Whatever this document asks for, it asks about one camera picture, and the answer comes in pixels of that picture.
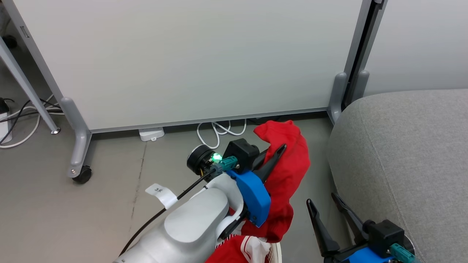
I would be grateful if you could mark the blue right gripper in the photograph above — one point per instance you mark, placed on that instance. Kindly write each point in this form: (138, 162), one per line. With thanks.
(360, 257)

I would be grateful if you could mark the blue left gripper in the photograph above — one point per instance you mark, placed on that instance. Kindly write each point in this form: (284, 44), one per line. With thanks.
(254, 197)

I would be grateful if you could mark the red knit garment white trim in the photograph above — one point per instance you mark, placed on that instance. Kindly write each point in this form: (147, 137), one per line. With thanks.
(289, 171)

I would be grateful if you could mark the red white striped garment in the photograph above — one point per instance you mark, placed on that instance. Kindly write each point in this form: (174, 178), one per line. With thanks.
(228, 252)

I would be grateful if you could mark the white and grey left robot arm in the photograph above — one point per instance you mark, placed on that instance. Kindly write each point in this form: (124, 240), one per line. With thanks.
(190, 226)

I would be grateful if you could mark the white laundry basket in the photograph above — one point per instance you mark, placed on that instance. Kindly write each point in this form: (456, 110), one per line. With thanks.
(275, 254)

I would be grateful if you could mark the white power adapter box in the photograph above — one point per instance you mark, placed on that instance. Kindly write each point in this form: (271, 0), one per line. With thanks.
(151, 134)

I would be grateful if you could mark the wide white partition panel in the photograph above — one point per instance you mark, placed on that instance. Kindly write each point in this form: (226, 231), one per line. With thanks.
(190, 58)

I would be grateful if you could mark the black caster wheel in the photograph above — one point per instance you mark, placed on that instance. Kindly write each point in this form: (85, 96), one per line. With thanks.
(83, 175)

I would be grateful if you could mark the narrow white partition panel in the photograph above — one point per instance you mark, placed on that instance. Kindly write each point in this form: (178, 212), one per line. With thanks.
(420, 44)

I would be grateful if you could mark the grey partition foot with caster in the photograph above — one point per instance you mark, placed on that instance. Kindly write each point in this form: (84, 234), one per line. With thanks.
(78, 138)

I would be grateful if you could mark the slanted grey metal leg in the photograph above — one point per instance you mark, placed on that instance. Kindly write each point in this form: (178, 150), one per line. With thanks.
(25, 84)

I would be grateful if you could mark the white power strip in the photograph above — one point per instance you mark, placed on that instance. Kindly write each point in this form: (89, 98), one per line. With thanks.
(4, 128)

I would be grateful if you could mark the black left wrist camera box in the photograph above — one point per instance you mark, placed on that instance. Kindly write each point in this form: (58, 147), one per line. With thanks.
(241, 151)

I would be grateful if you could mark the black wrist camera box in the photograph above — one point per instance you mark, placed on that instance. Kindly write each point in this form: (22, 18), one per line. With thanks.
(241, 151)
(384, 233)

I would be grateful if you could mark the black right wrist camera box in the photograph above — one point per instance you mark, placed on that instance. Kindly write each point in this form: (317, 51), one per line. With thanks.
(384, 233)

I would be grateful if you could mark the grey partition foot post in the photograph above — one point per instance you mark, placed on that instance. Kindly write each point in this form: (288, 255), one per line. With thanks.
(338, 95)
(361, 86)

